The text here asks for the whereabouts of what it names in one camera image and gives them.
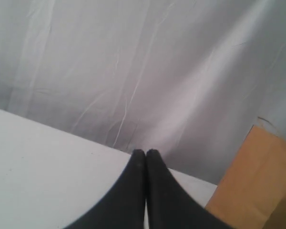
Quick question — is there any brown paper bag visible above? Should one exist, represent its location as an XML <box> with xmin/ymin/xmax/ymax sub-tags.
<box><xmin>205</xmin><ymin>117</ymin><xmax>286</xmax><ymax>229</ymax></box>

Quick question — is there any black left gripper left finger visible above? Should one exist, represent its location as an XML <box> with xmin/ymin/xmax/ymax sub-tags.
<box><xmin>66</xmin><ymin>149</ymin><xmax>146</xmax><ymax>229</ymax></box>

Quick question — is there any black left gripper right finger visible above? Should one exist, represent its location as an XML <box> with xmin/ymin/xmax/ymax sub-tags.
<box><xmin>145</xmin><ymin>149</ymin><xmax>231</xmax><ymax>229</ymax></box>

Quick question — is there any white backdrop curtain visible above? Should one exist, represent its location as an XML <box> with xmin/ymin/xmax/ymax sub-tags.
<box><xmin>0</xmin><ymin>0</ymin><xmax>286</xmax><ymax>184</ymax></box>

